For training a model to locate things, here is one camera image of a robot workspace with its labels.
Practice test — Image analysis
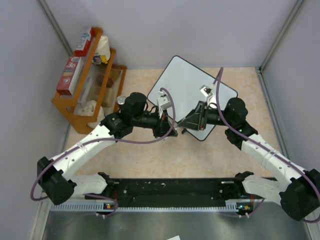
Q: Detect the orange wooden shelf rack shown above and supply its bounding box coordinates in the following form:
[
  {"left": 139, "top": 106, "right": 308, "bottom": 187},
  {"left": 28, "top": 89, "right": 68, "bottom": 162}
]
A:
[{"left": 51, "top": 27, "right": 127, "bottom": 134}]

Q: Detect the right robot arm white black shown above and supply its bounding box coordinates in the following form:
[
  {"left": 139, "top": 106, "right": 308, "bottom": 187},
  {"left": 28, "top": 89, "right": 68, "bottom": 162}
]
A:
[{"left": 178, "top": 97, "right": 320, "bottom": 221}]

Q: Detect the upper red white box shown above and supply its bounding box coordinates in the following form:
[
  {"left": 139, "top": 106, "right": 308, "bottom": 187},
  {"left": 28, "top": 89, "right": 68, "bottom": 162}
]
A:
[{"left": 73, "top": 26, "right": 95, "bottom": 57}]

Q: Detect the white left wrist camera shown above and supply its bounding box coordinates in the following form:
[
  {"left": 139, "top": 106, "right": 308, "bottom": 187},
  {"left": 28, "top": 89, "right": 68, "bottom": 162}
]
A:
[{"left": 157, "top": 90, "right": 172, "bottom": 111}]

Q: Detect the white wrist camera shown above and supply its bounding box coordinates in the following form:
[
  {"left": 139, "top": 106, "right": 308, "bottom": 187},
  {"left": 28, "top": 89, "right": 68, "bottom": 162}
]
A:
[
  {"left": 200, "top": 83, "right": 217, "bottom": 106},
  {"left": 157, "top": 90, "right": 172, "bottom": 111}
]

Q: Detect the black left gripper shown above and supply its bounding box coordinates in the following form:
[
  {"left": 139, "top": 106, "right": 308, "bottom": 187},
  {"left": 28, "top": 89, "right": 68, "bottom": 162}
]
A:
[{"left": 132, "top": 106, "right": 178, "bottom": 139}]

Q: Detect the white whiteboard black frame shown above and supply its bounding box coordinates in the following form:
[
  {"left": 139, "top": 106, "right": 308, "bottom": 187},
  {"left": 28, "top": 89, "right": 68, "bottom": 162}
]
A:
[{"left": 147, "top": 55, "right": 238, "bottom": 142}]

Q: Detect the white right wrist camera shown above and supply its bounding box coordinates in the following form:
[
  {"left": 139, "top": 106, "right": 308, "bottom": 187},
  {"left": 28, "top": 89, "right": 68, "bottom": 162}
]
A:
[{"left": 200, "top": 83, "right": 217, "bottom": 106}]

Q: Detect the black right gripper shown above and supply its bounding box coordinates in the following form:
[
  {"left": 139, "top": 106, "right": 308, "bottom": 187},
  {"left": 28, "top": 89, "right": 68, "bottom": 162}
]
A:
[{"left": 178, "top": 101, "right": 234, "bottom": 131}]

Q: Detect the lower red foil box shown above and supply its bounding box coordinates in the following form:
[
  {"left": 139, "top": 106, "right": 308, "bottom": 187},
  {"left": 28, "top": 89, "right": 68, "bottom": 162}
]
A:
[{"left": 56, "top": 56, "right": 83, "bottom": 96}]

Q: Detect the white paper sheet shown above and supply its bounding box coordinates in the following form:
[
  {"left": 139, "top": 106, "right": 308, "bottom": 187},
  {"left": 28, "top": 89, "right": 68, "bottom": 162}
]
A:
[{"left": 167, "top": 235, "right": 181, "bottom": 240}]

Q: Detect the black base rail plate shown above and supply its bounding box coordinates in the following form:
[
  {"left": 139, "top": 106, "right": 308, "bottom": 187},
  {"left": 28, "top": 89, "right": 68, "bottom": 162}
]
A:
[{"left": 99, "top": 178, "right": 252, "bottom": 208}]

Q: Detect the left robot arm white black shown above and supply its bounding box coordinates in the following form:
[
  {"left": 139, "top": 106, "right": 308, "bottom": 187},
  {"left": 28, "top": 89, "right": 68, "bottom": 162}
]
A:
[{"left": 34, "top": 88, "right": 178, "bottom": 205}]

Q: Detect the grey slotted cable duct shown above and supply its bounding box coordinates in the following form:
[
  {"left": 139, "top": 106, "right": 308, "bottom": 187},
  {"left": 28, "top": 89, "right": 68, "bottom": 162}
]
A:
[{"left": 49, "top": 199, "right": 253, "bottom": 213}]

